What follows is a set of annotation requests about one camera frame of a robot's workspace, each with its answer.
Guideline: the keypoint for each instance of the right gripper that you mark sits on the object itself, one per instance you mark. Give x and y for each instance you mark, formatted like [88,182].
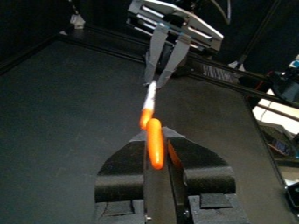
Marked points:
[183,20]

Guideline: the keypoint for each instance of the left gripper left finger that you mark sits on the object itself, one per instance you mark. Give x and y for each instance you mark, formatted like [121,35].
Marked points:
[120,175]

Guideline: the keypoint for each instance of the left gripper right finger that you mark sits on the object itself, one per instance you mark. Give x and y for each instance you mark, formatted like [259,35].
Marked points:
[206,175]

